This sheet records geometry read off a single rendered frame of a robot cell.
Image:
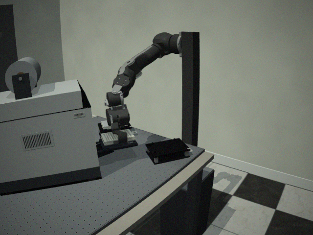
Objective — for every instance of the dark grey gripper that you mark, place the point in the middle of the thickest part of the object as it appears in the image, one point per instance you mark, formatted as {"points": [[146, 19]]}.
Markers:
{"points": [[118, 117]]}

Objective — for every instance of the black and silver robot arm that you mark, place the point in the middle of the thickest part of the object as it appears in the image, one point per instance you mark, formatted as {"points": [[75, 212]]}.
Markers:
{"points": [[163, 44]]}

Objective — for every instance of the grey cylinder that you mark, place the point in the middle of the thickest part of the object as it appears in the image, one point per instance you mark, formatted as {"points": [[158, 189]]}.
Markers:
{"points": [[25, 65]]}

